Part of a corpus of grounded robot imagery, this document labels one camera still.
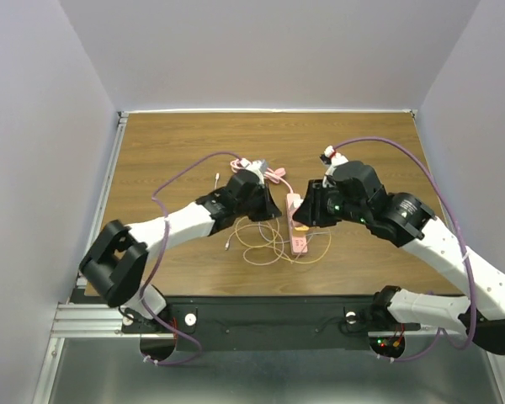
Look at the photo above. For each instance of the pink power strip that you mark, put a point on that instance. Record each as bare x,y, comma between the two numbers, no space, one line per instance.
298,242

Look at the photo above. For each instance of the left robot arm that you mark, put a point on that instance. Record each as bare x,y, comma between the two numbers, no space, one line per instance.
115,263

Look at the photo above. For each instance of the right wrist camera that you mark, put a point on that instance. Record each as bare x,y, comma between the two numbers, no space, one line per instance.
331,159

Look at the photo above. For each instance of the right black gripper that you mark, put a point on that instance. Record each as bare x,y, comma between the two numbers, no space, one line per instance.
308,213

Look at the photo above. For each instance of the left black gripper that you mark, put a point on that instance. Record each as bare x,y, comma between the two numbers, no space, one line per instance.
268,209

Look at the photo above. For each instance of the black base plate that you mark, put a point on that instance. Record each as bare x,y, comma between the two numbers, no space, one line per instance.
256,323

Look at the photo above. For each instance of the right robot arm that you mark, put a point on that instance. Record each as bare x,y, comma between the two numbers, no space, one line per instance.
479,312

